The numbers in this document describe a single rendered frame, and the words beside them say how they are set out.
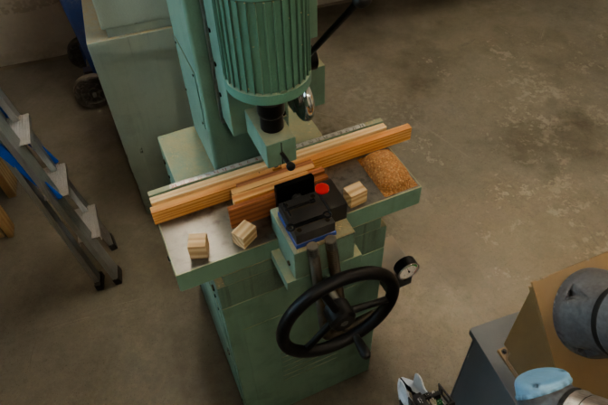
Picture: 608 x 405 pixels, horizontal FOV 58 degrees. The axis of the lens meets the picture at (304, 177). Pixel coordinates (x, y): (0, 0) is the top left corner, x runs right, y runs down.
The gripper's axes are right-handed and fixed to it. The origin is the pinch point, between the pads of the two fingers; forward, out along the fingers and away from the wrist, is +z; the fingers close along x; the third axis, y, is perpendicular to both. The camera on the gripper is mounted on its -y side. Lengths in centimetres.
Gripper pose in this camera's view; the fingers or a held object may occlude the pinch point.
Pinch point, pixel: (403, 385)
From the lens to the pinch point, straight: 126.2
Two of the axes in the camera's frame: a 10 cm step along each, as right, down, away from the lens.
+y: -1.6, -8.8, -4.5
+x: -9.2, 3.0, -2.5
